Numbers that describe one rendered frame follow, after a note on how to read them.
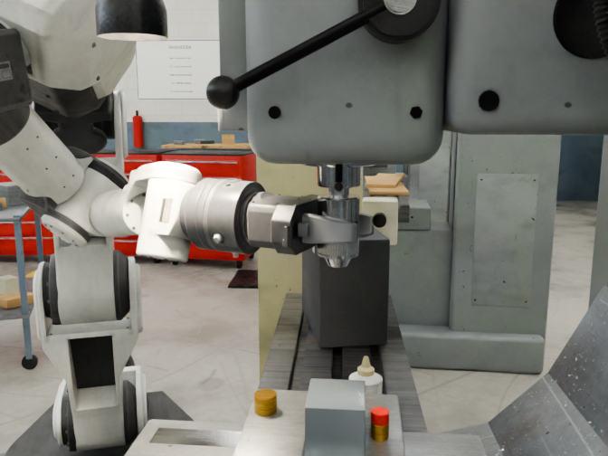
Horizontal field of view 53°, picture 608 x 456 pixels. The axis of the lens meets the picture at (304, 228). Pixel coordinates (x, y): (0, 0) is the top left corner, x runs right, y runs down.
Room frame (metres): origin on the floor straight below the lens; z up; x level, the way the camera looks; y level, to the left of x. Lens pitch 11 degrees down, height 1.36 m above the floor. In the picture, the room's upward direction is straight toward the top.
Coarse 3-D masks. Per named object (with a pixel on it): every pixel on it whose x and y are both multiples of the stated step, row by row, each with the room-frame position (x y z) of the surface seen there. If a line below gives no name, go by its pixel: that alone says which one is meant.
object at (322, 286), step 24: (360, 240) 0.99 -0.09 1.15; (384, 240) 0.99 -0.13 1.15; (312, 264) 1.05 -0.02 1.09; (360, 264) 0.99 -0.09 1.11; (384, 264) 0.99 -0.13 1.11; (312, 288) 1.05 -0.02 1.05; (336, 288) 0.98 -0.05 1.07; (360, 288) 0.99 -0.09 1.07; (384, 288) 0.99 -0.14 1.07; (312, 312) 1.05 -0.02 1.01; (336, 312) 0.98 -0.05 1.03; (360, 312) 0.99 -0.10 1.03; (384, 312) 0.99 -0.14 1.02; (336, 336) 0.98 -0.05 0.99; (360, 336) 0.99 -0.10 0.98; (384, 336) 0.99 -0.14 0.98
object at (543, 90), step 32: (480, 0) 0.55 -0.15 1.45; (512, 0) 0.55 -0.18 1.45; (544, 0) 0.54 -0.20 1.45; (576, 0) 0.54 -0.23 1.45; (448, 32) 0.59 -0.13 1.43; (480, 32) 0.55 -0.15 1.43; (512, 32) 0.55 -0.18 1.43; (544, 32) 0.54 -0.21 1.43; (576, 32) 0.54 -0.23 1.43; (448, 64) 0.58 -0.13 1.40; (480, 64) 0.55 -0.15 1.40; (512, 64) 0.55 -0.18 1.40; (544, 64) 0.54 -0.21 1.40; (576, 64) 0.54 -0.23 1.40; (448, 96) 0.58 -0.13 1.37; (480, 96) 0.54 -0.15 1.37; (512, 96) 0.55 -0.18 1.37; (544, 96) 0.54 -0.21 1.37; (576, 96) 0.54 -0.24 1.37; (448, 128) 0.61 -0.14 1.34; (480, 128) 0.55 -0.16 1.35; (512, 128) 0.55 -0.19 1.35; (544, 128) 0.55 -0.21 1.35; (576, 128) 0.55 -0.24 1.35
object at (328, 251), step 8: (320, 208) 0.66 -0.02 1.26; (328, 208) 0.65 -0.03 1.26; (336, 208) 0.65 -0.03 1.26; (344, 208) 0.65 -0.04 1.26; (352, 208) 0.65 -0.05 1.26; (328, 216) 0.65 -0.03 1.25; (336, 216) 0.65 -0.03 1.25; (344, 216) 0.65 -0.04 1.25; (352, 216) 0.66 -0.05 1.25; (320, 248) 0.66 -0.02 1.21; (328, 248) 0.65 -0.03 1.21; (336, 248) 0.65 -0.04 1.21; (344, 248) 0.65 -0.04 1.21; (352, 248) 0.66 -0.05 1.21; (320, 256) 0.66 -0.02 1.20; (328, 256) 0.65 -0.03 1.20; (336, 256) 0.65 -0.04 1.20; (344, 256) 0.65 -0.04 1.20; (352, 256) 0.66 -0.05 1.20
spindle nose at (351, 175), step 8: (320, 168) 0.66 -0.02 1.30; (328, 168) 0.65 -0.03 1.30; (344, 168) 0.65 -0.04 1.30; (352, 168) 0.65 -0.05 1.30; (360, 168) 0.67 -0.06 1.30; (320, 176) 0.66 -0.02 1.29; (328, 176) 0.65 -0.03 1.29; (344, 176) 0.65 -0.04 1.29; (352, 176) 0.65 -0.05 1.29; (360, 176) 0.67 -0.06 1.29; (320, 184) 0.66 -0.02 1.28; (328, 184) 0.65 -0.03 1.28; (344, 184) 0.65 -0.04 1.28; (352, 184) 0.65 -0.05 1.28
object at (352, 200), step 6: (318, 198) 0.67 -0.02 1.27; (324, 198) 0.66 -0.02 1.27; (330, 198) 0.65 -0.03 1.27; (336, 198) 0.65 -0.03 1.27; (342, 198) 0.65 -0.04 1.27; (348, 198) 0.65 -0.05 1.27; (354, 198) 0.66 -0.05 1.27; (318, 204) 0.67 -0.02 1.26; (324, 204) 0.66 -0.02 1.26; (330, 204) 0.65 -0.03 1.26; (336, 204) 0.65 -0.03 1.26; (342, 204) 0.65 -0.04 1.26; (348, 204) 0.65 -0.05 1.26; (354, 204) 0.66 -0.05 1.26
